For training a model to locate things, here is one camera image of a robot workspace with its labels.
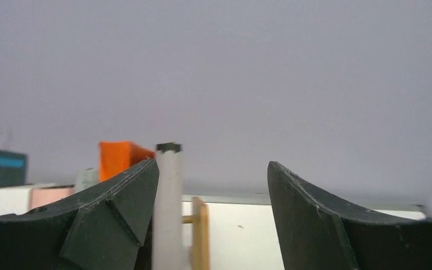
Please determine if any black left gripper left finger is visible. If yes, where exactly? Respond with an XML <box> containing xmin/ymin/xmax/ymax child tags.
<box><xmin>0</xmin><ymin>159</ymin><xmax>159</xmax><ymax>269</ymax></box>

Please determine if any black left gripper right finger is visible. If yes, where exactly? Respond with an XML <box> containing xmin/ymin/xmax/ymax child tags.
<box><xmin>267</xmin><ymin>161</ymin><xmax>432</xmax><ymax>269</ymax></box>

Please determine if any white grey file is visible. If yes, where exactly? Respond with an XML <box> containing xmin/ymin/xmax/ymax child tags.
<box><xmin>152</xmin><ymin>142</ymin><xmax>183</xmax><ymax>270</ymax></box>

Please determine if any orange book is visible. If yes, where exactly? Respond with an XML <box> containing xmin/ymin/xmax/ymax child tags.
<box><xmin>98</xmin><ymin>141</ymin><xmax>155</xmax><ymax>182</ymax></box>

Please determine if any white Afternoon tea book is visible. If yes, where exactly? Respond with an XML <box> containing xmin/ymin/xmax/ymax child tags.
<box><xmin>0</xmin><ymin>182</ymin><xmax>56</xmax><ymax>219</ymax></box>

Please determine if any teal Humor book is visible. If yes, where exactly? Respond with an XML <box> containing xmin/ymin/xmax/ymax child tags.
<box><xmin>0</xmin><ymin>150</ymin><xmax>28</xmax><ymax>188</ymax></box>

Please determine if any grey book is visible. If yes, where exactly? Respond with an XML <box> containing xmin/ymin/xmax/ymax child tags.
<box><xmin>74</xmin><ymin>168</ymin><xmax>100</xmax><ymax>193</ymax></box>

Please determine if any pink book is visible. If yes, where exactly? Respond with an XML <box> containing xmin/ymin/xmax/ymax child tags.
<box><xmin>29</xmin><ymin>185</ymin><xmax>74</xmax><ymax>210</ymax></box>

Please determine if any wooden book rack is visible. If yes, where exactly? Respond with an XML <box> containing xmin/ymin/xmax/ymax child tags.
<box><xmin>182</xmin><ymin>196</ymin><xmax>210</xmax><ymax>270</ymax></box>

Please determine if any aluminium rail frame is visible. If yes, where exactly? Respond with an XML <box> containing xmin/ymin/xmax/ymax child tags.
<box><xmin>182</xmin><ymin>194</ymin><xmax>423</xmax><ymax>213</ymax></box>

